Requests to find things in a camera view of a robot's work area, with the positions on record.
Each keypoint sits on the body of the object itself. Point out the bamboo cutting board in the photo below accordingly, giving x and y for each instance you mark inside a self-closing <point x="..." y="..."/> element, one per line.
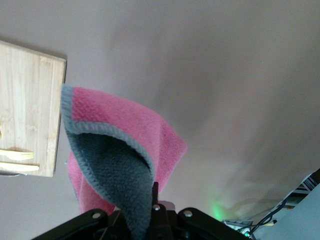
<point x="30" y="100"/>

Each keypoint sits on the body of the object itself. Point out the pink and grey cloth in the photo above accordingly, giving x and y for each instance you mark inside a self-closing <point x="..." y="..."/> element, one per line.
<point x="120" y="130"/>

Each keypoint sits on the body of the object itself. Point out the yellow plastic knife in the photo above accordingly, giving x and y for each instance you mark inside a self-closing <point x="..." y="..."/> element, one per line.
<point x="17" y="166"/>

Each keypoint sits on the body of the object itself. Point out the yellow plastic fork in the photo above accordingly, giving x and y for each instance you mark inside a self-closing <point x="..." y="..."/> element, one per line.
<point x="17" y="154"/>

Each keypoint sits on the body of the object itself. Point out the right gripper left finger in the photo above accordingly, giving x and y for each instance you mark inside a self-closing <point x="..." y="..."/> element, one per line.
<point x="117" y="230"/>

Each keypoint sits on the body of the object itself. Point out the aluminium frame profile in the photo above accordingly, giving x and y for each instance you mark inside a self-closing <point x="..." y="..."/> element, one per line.
<point x="310" y="181"/>

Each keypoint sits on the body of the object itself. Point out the white power strip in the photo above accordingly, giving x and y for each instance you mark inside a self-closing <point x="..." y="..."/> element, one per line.
<point x="236" y="226"/>

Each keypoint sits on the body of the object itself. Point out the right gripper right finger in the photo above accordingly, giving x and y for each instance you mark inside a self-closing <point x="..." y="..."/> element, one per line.
<point x="162" y="225"/>

